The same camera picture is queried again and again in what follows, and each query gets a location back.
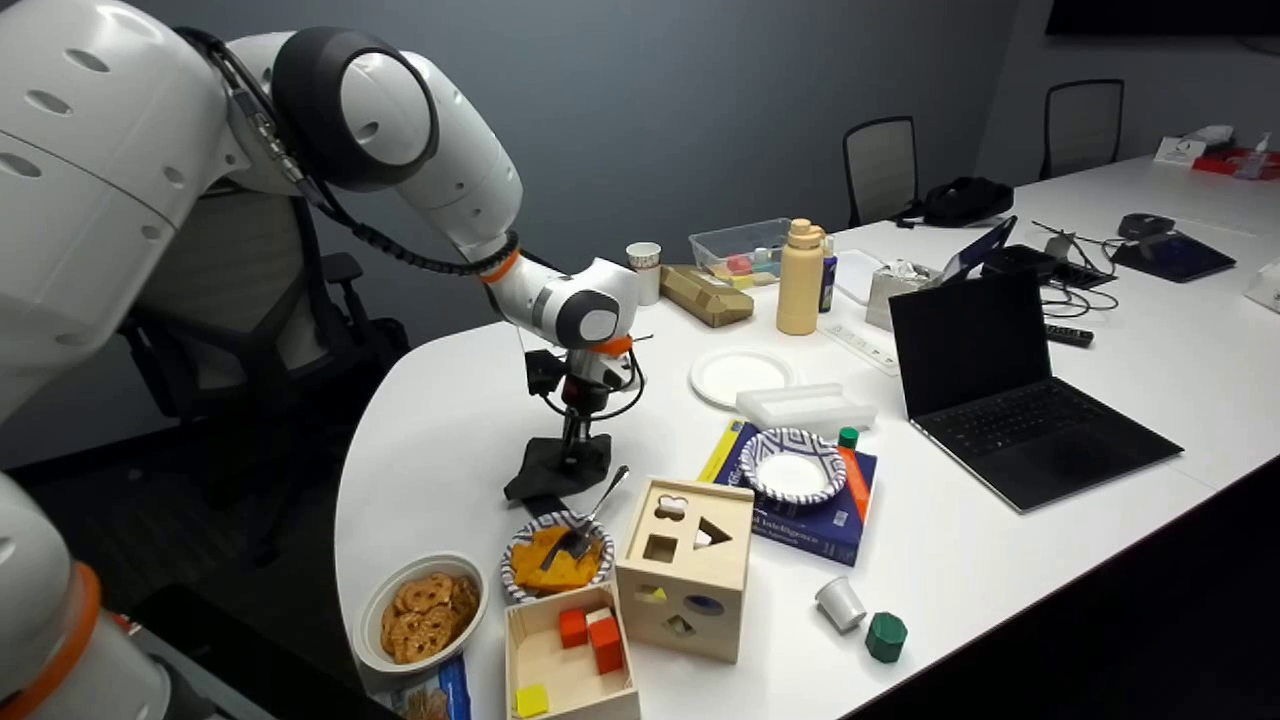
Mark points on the paper cup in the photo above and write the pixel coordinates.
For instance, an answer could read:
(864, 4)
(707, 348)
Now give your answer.
(646, 261)

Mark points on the black rounded gadget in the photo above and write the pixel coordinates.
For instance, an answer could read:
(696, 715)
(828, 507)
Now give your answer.
(1145, 225)

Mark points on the orange wooden block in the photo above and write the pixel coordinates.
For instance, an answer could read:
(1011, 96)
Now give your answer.
(604, 643)

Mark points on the black bag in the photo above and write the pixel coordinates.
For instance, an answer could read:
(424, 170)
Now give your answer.
(967, 201)

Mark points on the white round plate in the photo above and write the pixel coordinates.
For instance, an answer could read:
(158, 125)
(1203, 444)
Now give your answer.
(735, 379)

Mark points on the blue screen tablet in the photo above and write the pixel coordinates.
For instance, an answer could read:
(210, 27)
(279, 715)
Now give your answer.
(987, 247)

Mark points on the blue snack bag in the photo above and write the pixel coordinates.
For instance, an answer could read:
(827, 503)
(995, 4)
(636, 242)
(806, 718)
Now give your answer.
(447, 694)

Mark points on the wooden shape sorter cube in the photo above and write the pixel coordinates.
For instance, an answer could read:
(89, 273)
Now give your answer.
(687, 603)

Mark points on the black wall monitor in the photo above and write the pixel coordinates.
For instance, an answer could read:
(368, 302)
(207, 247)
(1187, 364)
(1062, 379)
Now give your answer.
(1161, 19)

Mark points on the translucent plastic container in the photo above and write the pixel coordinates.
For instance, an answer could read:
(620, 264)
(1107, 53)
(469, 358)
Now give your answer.
(803, 406)

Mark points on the white bowl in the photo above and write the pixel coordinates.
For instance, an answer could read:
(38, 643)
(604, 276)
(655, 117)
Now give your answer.
(368, 637)

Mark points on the yellow wooden block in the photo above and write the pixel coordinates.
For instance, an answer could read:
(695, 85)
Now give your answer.
(535, 703)

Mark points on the red flat package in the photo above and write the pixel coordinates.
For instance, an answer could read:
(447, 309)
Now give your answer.
(1233, 163)

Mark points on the orange tortilla chips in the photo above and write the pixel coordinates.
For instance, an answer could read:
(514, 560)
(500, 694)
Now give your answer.
(535, 560)

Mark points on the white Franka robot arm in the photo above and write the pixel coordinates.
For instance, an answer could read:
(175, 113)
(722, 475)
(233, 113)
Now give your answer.
(107, 132)

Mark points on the wooden tray box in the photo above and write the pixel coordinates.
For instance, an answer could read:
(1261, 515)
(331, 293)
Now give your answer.
(560, 671)

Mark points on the brown pretzel crisps pile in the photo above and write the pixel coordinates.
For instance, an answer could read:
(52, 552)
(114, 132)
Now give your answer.
(424, 618)

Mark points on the grey mesh conference chair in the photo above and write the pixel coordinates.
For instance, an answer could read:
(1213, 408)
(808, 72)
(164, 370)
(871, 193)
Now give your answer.
(1083, 125)
(883, 165)

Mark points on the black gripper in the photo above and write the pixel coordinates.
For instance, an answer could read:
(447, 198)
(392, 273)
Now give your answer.
(595, 384)

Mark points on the dark slim can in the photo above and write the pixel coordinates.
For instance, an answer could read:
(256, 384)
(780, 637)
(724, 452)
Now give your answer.
(828, 283)

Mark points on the tan plastic bottle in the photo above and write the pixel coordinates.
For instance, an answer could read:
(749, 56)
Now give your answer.
(803, 283)

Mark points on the metal fork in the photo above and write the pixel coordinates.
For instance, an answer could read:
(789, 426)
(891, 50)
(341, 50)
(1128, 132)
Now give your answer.
(577, 541)

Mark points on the orange bowl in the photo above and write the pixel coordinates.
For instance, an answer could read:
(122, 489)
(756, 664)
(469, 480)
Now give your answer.
(514, 580)

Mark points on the black open laptop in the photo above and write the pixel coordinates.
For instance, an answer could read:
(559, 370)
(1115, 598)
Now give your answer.
(975, 347)

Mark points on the black electronic device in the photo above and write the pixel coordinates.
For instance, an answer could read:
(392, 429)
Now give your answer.
(1065, 261)

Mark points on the white square box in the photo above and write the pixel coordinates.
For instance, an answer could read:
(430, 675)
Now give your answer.
(891, 299)

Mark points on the small black adapter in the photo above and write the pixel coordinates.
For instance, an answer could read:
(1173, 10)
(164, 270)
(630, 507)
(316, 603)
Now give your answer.
(1065, 333)

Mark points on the blue patterned paper bowl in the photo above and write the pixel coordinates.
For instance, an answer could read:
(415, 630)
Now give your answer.
(793, 475)

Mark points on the wrist mounted camera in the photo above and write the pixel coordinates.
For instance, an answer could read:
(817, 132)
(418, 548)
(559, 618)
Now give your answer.
(547, 370)

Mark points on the white small box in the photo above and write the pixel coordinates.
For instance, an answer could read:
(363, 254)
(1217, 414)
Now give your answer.
(1180, 151)

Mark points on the green cylinder cup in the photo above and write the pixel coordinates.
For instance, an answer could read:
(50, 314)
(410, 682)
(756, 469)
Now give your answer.
(886, 637)

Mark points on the blue book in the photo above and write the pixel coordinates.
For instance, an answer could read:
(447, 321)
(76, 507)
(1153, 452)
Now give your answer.
(803, 531)

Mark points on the black mesh office chair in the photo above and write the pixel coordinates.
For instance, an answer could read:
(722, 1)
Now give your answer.
(335, 347)

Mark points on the clear plastic storage bin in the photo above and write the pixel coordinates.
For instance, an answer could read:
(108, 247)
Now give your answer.
(735, 247)

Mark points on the black microfiber cloth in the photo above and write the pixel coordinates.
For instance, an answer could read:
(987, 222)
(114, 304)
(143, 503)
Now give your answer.
(560, 475)

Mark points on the black flat pad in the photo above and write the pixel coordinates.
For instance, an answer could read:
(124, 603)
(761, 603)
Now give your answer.
(1173, 256)

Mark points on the red wooden block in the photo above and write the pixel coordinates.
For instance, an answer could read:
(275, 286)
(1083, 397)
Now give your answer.
(574, 624)

